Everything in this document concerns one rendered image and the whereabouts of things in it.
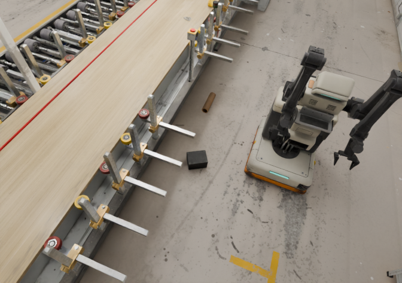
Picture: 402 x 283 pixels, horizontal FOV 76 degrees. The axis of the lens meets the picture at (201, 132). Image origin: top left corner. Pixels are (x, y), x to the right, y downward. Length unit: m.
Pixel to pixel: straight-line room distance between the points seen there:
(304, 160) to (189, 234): 1.30
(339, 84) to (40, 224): 1.91
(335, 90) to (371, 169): 1.77
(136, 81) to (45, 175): 0.98
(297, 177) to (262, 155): 0.37
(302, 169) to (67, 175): 2.00
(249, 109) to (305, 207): 1.34
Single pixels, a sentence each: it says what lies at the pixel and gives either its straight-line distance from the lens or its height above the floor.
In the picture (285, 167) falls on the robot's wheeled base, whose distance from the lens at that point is 2.61.
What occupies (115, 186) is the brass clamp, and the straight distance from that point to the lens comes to 1.74.
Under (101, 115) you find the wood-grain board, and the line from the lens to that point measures 2.04.
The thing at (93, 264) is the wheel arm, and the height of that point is 0.83.
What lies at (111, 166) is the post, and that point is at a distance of 1.55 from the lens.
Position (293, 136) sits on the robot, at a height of 0.79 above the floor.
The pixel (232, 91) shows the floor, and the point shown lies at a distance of 3.52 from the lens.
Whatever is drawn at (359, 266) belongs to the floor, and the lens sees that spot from 2.88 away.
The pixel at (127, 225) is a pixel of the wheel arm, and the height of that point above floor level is 0.82.
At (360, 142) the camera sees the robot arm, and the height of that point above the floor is 1.22.
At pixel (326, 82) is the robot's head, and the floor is 1.35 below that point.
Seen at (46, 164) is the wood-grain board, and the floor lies 0.90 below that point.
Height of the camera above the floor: 2.39
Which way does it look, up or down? 53 degrees down
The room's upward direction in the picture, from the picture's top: 7 degrees clockwise
